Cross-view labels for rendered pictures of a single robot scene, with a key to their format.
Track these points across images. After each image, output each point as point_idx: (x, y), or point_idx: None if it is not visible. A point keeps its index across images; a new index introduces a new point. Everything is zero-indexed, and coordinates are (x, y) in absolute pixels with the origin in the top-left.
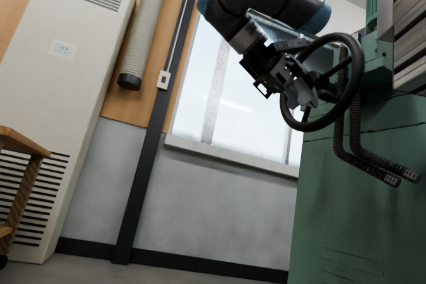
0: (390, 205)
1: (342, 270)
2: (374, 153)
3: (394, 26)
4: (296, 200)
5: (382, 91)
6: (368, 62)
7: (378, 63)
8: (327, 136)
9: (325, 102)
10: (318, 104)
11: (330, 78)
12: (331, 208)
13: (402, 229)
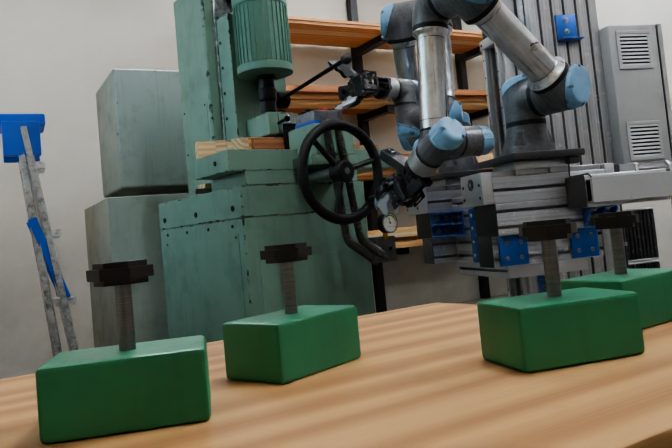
0: (343, 276)
1: None
2: (326, 233)
3: (496, 205)
4: (250, 293)
5: None
6: (349, 155)
7: (357, 159)
8: (278, 213)
9: (268, 168)
10: (258, 168)
11: (316, 157)
12: (297, 291)
13: (351, 291)
